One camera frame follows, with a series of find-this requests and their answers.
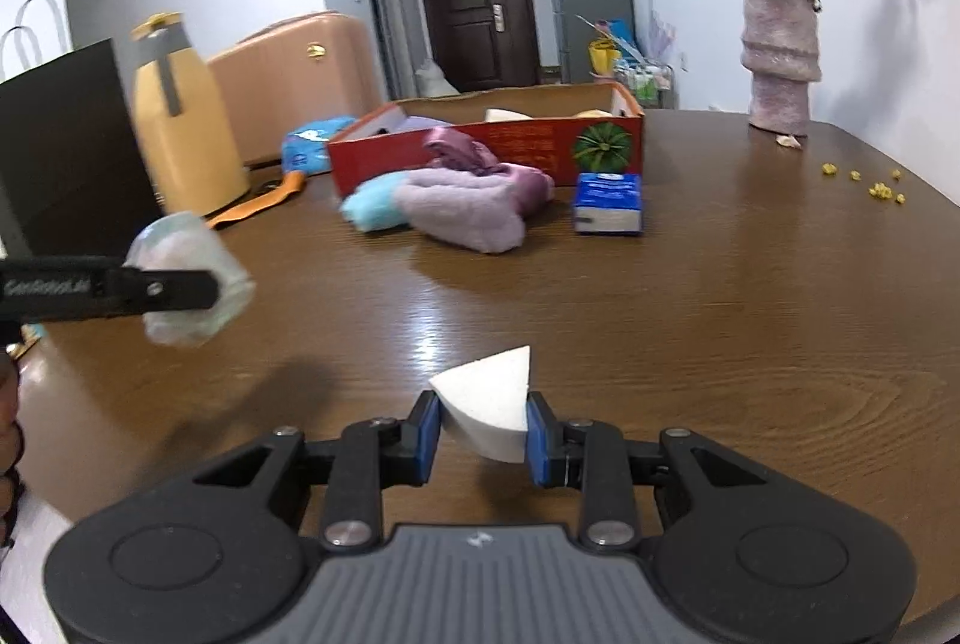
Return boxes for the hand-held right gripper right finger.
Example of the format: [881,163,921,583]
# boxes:
[525,391,809,553]

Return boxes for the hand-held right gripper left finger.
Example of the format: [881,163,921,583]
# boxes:
[161,391,445,553]

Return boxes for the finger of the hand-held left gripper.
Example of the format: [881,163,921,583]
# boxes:
[120,265,221,317]

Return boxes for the clear plastic bag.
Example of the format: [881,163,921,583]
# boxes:
[124,210,256,349]

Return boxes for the white wedge sponge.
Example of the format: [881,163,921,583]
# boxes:
[429,344,532,464]

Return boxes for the blue fluffy towel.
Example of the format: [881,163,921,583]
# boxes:
[341,175,412,234]

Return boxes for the pink fluffy towel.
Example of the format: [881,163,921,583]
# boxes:
[394,162,552,254]

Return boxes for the blue tissue pack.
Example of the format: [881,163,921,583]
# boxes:
[574,171,644,236]

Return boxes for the purple satin scrunchie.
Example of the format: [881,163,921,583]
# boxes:
[422,125,556,216]

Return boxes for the red cardboard box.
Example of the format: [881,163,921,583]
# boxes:
[326,82,646,200]

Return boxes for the person's left hand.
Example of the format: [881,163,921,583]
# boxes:
[0,355,25,479]

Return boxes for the black paper bag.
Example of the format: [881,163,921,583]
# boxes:
[0,0,166,259]

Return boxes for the yellow thermos jug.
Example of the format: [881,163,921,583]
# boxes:
[129,13,252,218]

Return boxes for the blue plastic snack bag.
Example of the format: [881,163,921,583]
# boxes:
[281,115,359,176]

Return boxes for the pink suitcase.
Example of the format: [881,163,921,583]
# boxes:
[206,9,391,169]

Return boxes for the white plastic bag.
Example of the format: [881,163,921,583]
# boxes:
[415,59,460,98]

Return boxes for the grey side door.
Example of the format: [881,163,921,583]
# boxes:
[356,0,402,100]

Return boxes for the dark brown entrance door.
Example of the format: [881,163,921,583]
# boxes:
[412,0,541,94]

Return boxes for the scattered yellow flower buds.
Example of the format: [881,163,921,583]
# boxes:
[821,162,907,204]

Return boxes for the purple feather decoration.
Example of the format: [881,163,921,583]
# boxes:
[649,0,680,64]

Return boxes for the pink ceramic vase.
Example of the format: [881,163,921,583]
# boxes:
[741,0,822,137]

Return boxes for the orange strap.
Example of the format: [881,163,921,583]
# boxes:
[204,170,308,230]

